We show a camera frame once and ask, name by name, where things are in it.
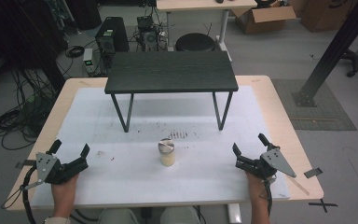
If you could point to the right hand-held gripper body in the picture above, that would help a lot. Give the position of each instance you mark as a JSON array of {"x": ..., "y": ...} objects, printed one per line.
[{"x": 272, "y": 160}]

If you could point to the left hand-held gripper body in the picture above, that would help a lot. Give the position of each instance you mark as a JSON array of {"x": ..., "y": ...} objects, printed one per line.
[{"x": 50, "y": 169}]

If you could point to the glass jar with metal lid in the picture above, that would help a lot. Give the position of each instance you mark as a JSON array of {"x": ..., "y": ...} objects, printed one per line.
[{"x": 167, "y": 155}]

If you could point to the black wooden shelf riser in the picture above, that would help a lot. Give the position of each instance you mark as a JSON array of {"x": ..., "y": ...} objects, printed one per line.
[{"x": 171, "y": 71}]

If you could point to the person's left hand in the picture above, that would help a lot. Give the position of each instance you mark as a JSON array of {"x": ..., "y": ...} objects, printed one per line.
[{"x": 63, "y": 191}]

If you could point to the person's right hand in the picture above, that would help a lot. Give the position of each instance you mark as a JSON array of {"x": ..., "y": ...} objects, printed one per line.
[{"x": 256, "y": 188}]

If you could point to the black tape strip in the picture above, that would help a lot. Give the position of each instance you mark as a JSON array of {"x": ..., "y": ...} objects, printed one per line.
[
  {"x": 26, "y": 163},
  {"x": 312, "y": 173}
]

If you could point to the light wooden table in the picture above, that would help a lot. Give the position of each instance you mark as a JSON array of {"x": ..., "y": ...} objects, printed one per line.
[{"x": 292, "y": 124}]

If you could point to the white table leg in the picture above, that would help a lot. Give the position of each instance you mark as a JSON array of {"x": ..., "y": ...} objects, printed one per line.
[{"x": 234, "y": 214}]

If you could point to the grey floor mat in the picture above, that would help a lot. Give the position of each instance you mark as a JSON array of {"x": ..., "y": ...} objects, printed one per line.
[{"x": 323, "y": 115}]

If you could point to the white table mat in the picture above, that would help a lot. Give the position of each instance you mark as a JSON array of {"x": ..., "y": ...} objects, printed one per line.
[{"x": 143, "y": 180}]

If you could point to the white power supply box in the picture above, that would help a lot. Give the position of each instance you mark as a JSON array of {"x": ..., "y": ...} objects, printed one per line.
[{"x": 88, "y": 60}]

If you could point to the black round stool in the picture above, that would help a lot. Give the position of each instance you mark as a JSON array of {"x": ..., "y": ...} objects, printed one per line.
[{"x": 195, "y": 42}]

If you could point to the black computer tower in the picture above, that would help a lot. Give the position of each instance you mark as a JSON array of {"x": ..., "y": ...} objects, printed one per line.
[{"x": 112, "y": 34}]

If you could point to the open cardboard box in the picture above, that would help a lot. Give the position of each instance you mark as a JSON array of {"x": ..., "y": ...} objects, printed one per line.
[{"x": 262, "y": 18}]

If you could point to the dark curtain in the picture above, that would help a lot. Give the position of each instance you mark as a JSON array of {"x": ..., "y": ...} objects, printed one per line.
[{"x": 18, "y": 31}]

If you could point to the small open computer unit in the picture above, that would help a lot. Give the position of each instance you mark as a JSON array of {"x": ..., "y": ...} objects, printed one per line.
[{"x": 147, "y": 35}]

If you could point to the closed cardboard box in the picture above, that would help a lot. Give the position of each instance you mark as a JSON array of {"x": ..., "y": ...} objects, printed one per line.
[{"x": 326, "y": 15}]

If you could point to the white desk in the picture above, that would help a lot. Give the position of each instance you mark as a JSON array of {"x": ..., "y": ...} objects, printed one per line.
[{"x": 205, "y": 4}]

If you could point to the black metal post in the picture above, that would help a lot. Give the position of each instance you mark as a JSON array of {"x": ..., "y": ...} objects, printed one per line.
[{"x": 332, "y": 53}]

